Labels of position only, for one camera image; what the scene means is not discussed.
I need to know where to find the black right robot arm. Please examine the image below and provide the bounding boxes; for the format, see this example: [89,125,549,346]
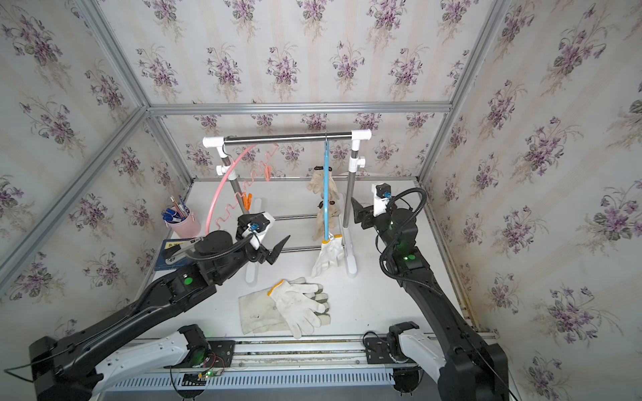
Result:
[351,183,512,400]

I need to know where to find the white steel drying rack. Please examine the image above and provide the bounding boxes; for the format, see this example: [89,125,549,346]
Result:
[201,129,373,287]

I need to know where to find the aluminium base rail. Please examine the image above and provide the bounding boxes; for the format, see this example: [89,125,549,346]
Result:
[93,333,423,395]

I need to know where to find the pink wavy hanger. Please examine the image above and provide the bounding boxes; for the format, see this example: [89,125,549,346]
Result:
[205,143,279,236]

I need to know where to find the blue wavy hanger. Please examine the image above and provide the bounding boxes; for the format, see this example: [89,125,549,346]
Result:
[323,138,330,244]

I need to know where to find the white glove yellow cuff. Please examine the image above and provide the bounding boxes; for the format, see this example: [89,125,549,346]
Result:
[311,235,345,277]
[267,277,331,339]

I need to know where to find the pink metal pen bucket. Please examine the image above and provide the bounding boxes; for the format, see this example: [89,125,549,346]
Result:
[166,212,202,239]

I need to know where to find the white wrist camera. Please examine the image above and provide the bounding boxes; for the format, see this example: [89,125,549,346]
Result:
[372,183,392,217]
[236,212,275,250]

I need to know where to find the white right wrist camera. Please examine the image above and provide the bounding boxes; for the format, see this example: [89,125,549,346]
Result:
[372,183,392,217]

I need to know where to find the grey white stapler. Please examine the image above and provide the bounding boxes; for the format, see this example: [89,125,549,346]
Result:
[162,237,202,266]

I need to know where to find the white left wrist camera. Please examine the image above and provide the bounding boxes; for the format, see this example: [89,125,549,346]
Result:
[236,212,275,250]

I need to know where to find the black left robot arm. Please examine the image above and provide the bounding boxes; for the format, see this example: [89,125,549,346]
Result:
[28,231,286,400]

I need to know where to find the blue pens in bucket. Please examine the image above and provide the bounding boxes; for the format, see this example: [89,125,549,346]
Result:
[162,196,190,224]

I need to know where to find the small circuit board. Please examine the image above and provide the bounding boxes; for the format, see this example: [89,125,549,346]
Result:
[180,369,224,389]

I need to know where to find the orange plastic clothespin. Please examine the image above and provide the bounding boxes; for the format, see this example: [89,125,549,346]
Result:
[242,192,253,212]

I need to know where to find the beige glove black cuff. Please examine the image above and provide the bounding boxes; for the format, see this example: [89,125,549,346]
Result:
[307,166,339,200]
[312,200,340,241]

